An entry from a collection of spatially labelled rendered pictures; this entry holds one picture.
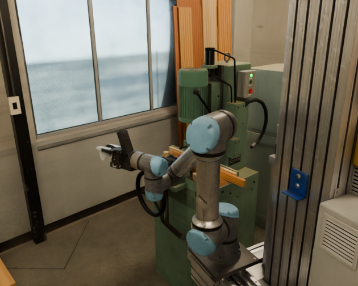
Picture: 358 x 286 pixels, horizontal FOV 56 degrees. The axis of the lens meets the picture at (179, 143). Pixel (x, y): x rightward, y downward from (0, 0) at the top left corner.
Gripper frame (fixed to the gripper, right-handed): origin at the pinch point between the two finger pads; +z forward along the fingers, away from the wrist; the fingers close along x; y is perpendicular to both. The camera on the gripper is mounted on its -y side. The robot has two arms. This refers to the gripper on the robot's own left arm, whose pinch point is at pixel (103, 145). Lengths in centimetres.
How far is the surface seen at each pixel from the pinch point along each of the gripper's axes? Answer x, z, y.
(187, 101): 61, -3, -18
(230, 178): 65, -34, 23
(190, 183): 55, -14, 29
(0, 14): 21, 125, -63
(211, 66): 76, -9, -38
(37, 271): 25, 97, 121
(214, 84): 76, -11, -28
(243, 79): 90, -24, -32
